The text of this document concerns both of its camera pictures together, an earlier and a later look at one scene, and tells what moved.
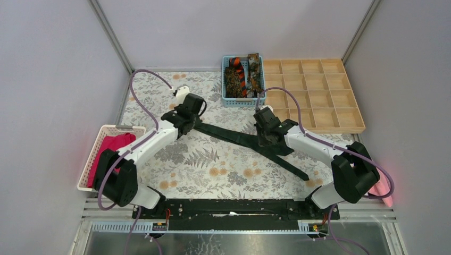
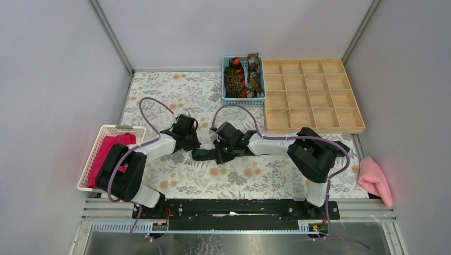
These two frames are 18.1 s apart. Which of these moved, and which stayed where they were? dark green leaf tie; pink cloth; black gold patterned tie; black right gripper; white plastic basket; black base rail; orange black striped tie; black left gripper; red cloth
Moved: black left gripper; black right gripper; dark green leaf tie
Stayed: black gold patterned tie; pink cloth; black base rail; white plastic basket; orange black striped tie; red cloth
